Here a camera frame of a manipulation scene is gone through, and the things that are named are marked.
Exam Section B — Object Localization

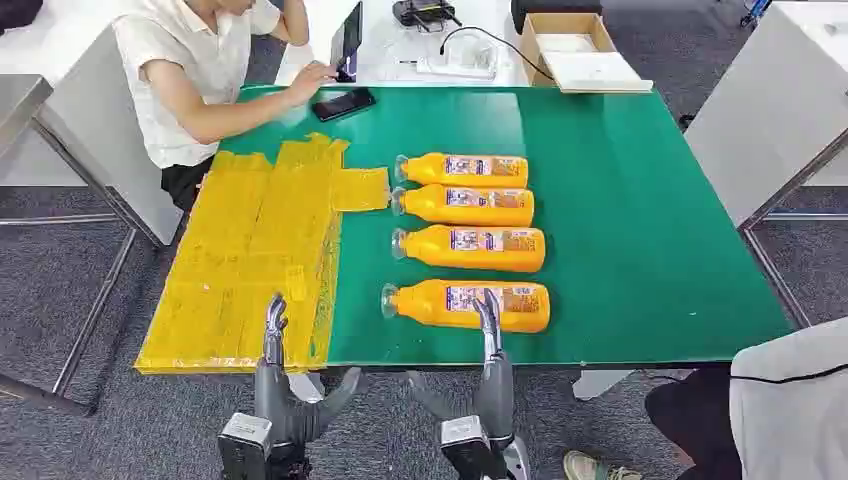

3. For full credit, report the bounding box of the black router device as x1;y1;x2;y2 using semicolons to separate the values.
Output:
392;0;463;33

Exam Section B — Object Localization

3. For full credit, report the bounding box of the yellow plastic sheet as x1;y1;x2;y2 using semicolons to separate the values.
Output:
134;132;392;376

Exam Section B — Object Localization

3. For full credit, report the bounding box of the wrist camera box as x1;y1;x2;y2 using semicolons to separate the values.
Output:
217;412;274;480
440;415;508;480

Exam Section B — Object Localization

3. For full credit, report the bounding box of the white table leg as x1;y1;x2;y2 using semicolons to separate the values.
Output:
288;372;326;404
572;369;634;402

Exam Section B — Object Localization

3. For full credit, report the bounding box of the orange drink bottle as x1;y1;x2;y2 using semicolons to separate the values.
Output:
394;152;530;189
390;224;547;274
380;278;552;335
390;184;535;229

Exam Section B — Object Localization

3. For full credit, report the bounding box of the black tablet screen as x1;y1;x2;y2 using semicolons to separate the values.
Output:
329;1;364;84

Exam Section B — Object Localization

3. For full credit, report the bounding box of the black cable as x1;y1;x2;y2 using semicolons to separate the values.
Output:
439;26;556;82

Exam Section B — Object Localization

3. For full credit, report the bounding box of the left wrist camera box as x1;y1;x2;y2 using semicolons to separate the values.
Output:
217;412;274;480

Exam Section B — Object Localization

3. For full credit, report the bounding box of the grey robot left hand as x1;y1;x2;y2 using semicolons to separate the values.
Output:
254;294;365;447

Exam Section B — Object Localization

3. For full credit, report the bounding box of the green table mat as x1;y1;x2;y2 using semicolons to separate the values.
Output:
218;84;796;369

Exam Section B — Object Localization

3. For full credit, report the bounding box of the white flat board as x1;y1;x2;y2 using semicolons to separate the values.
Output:
541;49;654;93

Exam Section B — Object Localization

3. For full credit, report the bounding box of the open cardboard box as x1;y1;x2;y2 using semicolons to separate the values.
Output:
518;11;654;94

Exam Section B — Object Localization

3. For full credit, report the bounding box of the white table with metal frame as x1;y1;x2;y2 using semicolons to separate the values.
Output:
684;0;848;329

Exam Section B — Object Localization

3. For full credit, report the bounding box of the steel table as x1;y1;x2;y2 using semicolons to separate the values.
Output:
0;74;140;417

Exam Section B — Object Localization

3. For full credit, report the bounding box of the seated person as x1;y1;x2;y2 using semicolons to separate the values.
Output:
111;0;339;213

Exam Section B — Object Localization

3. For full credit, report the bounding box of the black smartphone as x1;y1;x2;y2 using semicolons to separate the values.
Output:
311;87;378;123

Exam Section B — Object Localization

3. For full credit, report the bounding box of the blue object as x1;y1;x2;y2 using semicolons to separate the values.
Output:
741;0;773;28

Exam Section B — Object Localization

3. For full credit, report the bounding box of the black bag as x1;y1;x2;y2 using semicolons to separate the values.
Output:
0;0;44;34

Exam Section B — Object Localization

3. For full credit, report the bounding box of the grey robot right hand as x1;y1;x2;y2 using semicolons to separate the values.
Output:
404;288;515;443

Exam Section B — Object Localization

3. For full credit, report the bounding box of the standing person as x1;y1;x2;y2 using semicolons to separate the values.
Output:
563;316;848;480

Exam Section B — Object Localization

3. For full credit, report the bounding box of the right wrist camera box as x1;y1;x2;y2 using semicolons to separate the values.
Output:
440;415;508;480

